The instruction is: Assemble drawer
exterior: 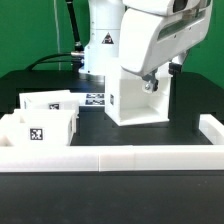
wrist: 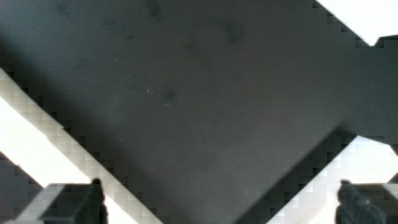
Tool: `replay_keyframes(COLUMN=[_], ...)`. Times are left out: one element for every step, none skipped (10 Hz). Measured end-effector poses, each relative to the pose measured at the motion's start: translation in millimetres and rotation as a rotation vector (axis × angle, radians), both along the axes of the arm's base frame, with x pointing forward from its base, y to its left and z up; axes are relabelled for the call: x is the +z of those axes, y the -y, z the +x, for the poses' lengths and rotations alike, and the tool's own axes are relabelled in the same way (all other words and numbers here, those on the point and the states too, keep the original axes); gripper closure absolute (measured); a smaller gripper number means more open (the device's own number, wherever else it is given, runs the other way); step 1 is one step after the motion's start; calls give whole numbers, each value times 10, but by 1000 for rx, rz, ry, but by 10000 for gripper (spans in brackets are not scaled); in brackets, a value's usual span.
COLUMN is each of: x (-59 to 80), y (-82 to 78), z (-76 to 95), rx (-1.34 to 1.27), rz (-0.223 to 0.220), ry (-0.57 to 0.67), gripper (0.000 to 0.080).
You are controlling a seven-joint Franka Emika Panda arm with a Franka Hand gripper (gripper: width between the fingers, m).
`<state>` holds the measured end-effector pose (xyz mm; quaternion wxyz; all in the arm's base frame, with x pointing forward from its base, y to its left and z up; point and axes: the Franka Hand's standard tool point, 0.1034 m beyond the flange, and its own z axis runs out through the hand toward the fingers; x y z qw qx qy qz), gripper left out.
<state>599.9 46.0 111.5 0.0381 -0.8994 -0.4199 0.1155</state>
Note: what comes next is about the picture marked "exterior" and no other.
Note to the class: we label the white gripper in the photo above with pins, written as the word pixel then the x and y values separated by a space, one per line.
pixel 151 35

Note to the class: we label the white drawer cabinet box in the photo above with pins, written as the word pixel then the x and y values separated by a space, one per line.
pixel 129 100

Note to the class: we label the white front drawer with knob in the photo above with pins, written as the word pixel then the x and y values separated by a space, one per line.
pixel 36 127

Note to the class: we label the white marker sheet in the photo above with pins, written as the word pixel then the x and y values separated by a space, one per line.
pixel 90 99

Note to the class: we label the white U-shaped fence wall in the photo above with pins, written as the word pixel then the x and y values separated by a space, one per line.
pixel 106 158

